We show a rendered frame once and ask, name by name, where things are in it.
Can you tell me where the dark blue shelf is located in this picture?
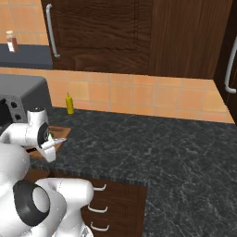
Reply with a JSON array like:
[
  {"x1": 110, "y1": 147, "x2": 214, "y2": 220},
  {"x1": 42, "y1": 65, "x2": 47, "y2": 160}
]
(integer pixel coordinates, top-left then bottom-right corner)
[{"x1": 0, "y1": 43, "x2": 54, "y2": 70}]

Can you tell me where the long silver cupboard handle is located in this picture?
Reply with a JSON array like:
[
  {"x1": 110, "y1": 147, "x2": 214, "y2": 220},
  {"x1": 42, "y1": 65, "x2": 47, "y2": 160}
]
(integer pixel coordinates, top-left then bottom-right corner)
[{"x1": 45, "y1": 3, "x2": 61, "y2": 59}]

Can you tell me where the silver peeler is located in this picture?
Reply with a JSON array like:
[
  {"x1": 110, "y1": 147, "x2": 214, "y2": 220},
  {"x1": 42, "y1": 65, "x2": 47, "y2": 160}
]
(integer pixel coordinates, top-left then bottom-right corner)
[{"x1": 49, "y1": 137, "x2": 68, "y2": 146}]

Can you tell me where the wooden cutting board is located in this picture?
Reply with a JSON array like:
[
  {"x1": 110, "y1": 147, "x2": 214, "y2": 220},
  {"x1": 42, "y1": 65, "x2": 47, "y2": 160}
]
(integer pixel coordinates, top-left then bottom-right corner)
[{"x1": 25, "y1": 125, "x2": 72, "y2": 160}]

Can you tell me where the yellow mustard bottle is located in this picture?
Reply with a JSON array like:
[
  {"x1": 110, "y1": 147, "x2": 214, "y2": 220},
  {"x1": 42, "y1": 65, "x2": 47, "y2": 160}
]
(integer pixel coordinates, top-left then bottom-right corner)
[{"x1": 65, "y1": 92, "x2": 75, "y2": 116}]

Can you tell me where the brown spice bottle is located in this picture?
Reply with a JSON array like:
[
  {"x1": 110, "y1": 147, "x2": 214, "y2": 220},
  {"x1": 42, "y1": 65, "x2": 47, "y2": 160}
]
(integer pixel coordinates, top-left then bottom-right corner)
[{"x1": 6, "y1": 30, "x2": 19, "y2": 54}]

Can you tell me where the dark wood cupboard side panel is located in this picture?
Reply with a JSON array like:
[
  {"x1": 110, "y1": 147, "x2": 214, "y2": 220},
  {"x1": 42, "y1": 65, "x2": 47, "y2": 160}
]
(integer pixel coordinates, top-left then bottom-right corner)
[{"x1": 147, "y1": 0, "x2": 234, "y2": 81}]

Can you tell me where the curved silver cupboard handle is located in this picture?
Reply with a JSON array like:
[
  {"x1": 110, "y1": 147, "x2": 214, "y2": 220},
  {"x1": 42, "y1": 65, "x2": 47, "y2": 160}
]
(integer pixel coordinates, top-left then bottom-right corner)
[{"x1": 223, "y1": 36, "x2": 237, "y2": 94}]

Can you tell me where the grey toaster oven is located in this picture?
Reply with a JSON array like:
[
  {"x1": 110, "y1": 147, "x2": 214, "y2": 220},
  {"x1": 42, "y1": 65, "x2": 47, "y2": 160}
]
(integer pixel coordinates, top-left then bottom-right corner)
[{"x1": 0, "y1": 73, "x2": 54, "y2": 131}]

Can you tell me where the dark wood drawer front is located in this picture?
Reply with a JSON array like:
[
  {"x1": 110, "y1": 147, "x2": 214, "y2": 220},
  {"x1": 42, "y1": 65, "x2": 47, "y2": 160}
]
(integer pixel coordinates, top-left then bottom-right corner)
[
  {"x1": 81, "y1": 217, "x2": 130, "y2": 237},
  {"x1": 81, "y1": 198, "x2": 130, "y2": 222},
  {"x1": 90, "y1": 179, "x2": 130, "y2": 202}
]

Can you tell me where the silver drawer handle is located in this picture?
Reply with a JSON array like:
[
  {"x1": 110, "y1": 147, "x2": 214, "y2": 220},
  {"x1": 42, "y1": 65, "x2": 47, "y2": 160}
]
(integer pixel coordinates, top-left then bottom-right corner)
[
  {"x1": 92, "y1": 183, "x2": 107, "y2": 193},
  {"x1": 90, "y1": 221, "x2": 111, "y2": 232},
  {"x1": 87, "y1": 205, "x2": 109, "y2": 215}
]

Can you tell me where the dark wood tall cupboard door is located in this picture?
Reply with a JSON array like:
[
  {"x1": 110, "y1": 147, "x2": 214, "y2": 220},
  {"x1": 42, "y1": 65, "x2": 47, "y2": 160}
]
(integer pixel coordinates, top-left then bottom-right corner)
[{"x1": 212, "y1": 0, "x2": 237, "y2": 125}]

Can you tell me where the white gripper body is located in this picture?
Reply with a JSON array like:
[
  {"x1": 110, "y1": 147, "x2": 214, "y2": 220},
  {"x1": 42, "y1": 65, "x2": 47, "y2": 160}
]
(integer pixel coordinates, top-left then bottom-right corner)
[{"x1": 37, "y1": 139, "x2": 57, "y2": 164}]

